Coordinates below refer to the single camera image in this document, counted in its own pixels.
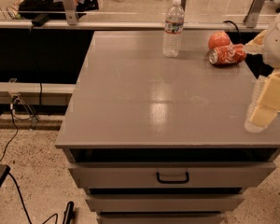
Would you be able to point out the clear plastic water bottle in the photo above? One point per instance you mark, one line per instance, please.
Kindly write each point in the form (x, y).
(173, 28)

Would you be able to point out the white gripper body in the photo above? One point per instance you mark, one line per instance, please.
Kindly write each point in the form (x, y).
(279, 47)

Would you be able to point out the red apple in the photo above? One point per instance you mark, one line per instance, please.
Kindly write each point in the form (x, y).
(218, 39)

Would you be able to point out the middle grey drawer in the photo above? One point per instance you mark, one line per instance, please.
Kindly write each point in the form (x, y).
(148, 203)

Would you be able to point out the grey drawer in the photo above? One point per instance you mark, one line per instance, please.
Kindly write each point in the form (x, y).
(148, 203)
(140, 175)
(190, 218)

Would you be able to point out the black tool on floor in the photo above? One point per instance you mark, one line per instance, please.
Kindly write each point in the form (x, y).
(68, 213)

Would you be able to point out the grey window ledge rail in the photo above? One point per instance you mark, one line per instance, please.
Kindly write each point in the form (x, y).
(114, 25)

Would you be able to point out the crushed orange soda can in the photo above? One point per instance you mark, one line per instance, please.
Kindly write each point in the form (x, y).
(229, 54)

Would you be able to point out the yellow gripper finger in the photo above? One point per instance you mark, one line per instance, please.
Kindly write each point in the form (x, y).
(265, 103)
(255, 45)

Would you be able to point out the right metal bracket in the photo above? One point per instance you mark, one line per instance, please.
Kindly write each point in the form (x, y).
(252, 16)

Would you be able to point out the grey drawer cabinet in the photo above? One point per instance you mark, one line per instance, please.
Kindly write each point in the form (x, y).
(132, 104)

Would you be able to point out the top grey drawer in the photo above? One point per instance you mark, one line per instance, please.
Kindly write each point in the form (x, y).
(140, 175)

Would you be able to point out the left metal bracket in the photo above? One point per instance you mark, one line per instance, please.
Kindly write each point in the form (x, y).
(70, 12)

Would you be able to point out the black drawer handle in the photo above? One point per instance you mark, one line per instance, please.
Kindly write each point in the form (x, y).
(172, 179)

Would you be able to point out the bottom grey drawer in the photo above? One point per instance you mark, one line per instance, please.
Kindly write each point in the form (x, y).
(190, 218)

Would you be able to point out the seated person in background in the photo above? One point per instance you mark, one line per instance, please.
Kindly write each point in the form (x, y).
(29, 9)

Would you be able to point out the black power adapter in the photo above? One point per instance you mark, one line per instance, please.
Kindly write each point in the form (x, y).
(40, 20)

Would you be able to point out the wall power outlet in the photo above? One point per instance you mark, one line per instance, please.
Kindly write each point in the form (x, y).
(15, 98)

